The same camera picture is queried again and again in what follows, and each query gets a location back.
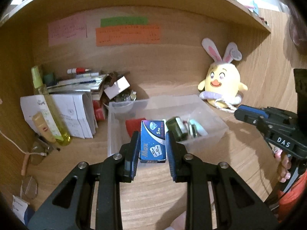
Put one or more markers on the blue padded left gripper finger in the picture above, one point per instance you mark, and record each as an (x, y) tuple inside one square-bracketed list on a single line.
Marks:
[(255, 111)]

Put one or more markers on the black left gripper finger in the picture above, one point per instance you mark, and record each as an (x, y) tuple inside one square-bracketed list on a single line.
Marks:
[(237, 206), (246, 117), (69, 206)]

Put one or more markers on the blue razor blade box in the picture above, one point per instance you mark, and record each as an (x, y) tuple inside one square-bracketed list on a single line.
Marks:
[(152, 142)]

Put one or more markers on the person's right hand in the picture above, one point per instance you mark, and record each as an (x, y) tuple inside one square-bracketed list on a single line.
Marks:
[(283, 166)]

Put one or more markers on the yellow chick bunny plush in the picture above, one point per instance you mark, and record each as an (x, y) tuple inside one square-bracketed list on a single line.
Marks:
[(222, 84)]

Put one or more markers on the mint green tube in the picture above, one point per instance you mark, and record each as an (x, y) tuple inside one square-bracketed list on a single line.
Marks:
[(195, 129)]

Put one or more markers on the round eyeglasses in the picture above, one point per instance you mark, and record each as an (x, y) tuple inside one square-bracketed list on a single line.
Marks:
[(40, 151)]

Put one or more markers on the dark green glass bottle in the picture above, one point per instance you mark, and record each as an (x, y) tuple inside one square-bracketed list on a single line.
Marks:
[(176, 125)]

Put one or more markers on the yellow oil spray bottle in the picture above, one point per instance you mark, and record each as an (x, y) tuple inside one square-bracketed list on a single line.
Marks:
[(58, 128)]

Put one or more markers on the folded white paper stack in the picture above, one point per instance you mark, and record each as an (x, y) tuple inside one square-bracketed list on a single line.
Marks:
[(75, 110)]

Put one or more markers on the beige cosmetic tube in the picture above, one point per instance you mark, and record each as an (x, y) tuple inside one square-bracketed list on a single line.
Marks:
[(43, 127)]

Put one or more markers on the red foil pouch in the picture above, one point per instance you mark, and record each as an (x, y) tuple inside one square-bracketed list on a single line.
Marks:
[(133, 125)]

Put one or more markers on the clear bowl of trinkets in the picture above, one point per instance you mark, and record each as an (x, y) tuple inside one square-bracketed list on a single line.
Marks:
[(127, 96)]

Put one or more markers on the small white cardboard box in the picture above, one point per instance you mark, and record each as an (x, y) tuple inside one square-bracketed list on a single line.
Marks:
[(119, 86)]

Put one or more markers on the stack of magazines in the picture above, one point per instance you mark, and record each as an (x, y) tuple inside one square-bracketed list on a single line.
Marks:
[(86, 84)]

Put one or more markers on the orange paper note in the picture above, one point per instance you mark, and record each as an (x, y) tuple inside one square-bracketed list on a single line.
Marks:
[(128, 34)]

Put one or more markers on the red white marker pen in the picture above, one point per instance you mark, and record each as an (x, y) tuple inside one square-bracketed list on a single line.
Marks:
[(77, 70)]

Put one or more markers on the green paper note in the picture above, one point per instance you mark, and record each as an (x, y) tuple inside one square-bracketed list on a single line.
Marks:
[(123, 20)]

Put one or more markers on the pink paper note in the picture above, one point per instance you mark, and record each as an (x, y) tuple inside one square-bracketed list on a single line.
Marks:
[(65, 30)]

